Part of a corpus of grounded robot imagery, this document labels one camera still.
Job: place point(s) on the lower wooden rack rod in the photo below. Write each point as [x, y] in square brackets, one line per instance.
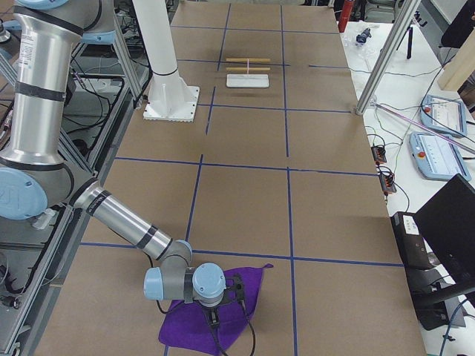
[247, 69]

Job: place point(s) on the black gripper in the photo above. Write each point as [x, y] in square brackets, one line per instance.
[211, 306]

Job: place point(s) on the upper wooden rack rod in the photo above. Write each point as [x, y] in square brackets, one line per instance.
[250, 60]

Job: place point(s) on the near teach pendant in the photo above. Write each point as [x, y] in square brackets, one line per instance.
[436, 158]

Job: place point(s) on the purple microfiber towel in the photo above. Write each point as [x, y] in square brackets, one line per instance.
[185, 326]

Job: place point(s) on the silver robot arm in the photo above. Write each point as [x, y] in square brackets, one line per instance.
[33, 174]

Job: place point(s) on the aluminium frame post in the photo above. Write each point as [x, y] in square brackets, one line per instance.
[394, 38]

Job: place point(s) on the white camera mast pedestal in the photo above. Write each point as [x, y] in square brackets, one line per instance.
[169, 97]

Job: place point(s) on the black computer box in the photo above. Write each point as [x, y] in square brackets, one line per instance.
[411, 245]

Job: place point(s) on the far teach pendant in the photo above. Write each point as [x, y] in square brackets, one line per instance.
[444, 115]

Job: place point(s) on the teach pendant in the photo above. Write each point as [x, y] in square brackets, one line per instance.
[436, 158]
[444, 115]

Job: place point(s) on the wooden rack rod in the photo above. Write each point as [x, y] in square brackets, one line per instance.
[250, 60]
[247, 69]

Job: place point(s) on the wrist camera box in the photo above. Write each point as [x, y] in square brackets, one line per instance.
[235, 289]

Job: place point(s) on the white towel rack base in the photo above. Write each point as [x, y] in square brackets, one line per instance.
[247, 80]

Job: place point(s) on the red bottle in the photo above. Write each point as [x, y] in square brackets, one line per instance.
[345, 15]

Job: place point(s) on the black monitor with stand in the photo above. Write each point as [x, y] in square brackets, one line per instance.
[446, 222]

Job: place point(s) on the near orange connector block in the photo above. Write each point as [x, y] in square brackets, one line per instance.
[387, 180]

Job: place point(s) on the far orange connector block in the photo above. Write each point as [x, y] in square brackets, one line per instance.
[379, 154]

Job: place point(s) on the wooden board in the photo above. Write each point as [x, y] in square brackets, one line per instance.
[460, 67]

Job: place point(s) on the orange connector block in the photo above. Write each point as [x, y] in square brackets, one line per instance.
[379, 154]
[387, 180]

